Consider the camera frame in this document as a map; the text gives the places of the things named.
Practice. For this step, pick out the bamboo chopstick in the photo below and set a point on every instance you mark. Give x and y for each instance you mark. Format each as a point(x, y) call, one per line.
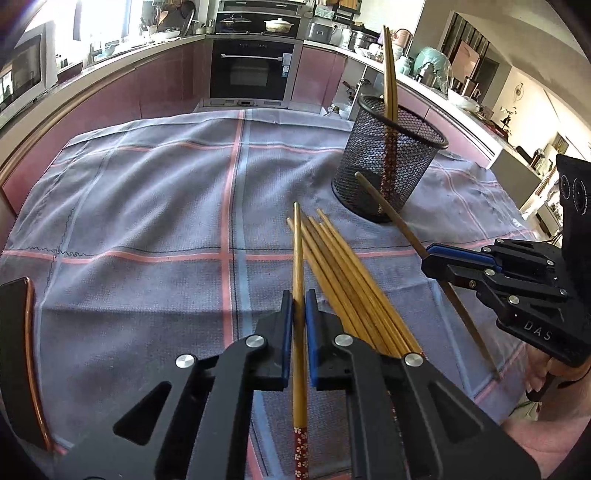
point(300, 389)
point(331, 280)
point(377, 338)
point(383, 315)
point(447, 289)
point(351, 290)

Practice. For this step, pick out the teal electric fan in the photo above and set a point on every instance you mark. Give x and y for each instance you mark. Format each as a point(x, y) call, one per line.
point(440, 67)

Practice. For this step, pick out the built-in black oven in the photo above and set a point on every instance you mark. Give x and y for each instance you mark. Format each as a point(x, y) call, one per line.
point(253, 68)

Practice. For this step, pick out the white ceramic pot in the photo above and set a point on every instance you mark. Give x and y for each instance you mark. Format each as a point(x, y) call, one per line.
point(279, 26)

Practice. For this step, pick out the black camera box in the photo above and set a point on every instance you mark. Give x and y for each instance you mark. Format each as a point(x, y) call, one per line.
point(575, 199)

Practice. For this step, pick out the right hand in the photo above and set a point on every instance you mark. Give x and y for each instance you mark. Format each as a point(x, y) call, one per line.
point(569, 396)

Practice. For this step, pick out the black mesh cup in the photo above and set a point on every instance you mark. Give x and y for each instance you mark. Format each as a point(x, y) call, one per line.
point(392, 155)

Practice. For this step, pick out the black smartphone copper edge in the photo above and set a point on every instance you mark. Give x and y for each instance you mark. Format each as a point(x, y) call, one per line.
point(19, 386)

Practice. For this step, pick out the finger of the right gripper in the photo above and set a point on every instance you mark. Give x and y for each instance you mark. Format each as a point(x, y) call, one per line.
point(440, 255)
point(458, 272)

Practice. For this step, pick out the white microwave oven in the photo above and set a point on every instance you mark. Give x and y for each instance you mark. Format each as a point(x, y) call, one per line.
point(30, 71)

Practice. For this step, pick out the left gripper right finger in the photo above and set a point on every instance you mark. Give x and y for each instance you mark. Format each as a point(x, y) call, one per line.
point(407, 420)

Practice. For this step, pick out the grey plaid tablecloth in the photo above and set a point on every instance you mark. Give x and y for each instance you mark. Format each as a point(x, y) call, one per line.
point(165, 236)

